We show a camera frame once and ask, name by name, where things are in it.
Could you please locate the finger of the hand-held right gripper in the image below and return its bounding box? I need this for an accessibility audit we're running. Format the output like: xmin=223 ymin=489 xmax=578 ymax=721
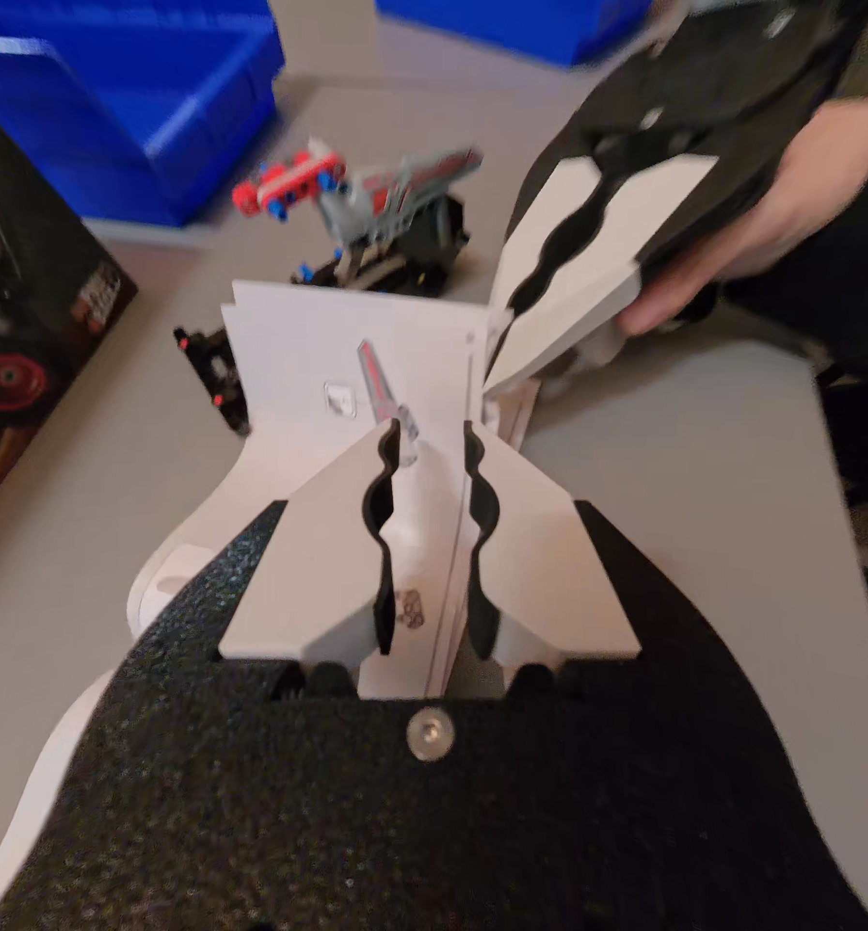
xmin=488 ymin=155 xmax=604 ymax=317
xmin=483 ymin=154 xmax=720 ymax=395

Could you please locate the grey desk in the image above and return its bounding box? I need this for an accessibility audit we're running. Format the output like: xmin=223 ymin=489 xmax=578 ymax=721
xmin=0 ymin=0 xmax=868 ymax=931

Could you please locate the black toy set box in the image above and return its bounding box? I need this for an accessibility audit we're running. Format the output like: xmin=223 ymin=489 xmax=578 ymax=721
xmin=0 ymin=87 xmax=140 ymax=528

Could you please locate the person's right hand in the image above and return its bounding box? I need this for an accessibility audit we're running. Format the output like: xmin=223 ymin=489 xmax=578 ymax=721
xmin=616 ymin=98 xmax=868 ymax=339

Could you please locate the person's dark clothing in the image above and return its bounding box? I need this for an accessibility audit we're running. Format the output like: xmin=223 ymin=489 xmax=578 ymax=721
xmin=718 ymin=182 xmax=868 ymax=583

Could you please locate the red grey toy vehicle model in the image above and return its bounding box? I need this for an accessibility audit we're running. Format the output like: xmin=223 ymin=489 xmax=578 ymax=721
xmin=232 ymin=137 xmax=484 ymax=298

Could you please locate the blue plastic bin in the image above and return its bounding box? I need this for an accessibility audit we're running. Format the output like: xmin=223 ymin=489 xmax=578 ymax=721
xmin=376 ymin=0 xmax=653 ymax=68
xmin=0 ymin=0 xmax=286 ymax=228

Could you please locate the white instruction booklet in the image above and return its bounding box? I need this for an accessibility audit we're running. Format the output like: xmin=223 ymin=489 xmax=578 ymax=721
xmin=0 ymin=280 xmax=544 ymax=931

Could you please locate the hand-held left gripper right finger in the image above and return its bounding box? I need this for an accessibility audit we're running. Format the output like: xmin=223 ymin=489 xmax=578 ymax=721
xmin=463 ymin=419 xmax=643 ymax=692

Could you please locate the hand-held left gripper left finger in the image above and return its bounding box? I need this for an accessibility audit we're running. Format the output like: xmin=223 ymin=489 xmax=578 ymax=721
xmin=218 ymin=419 xmax=402 ymax=666

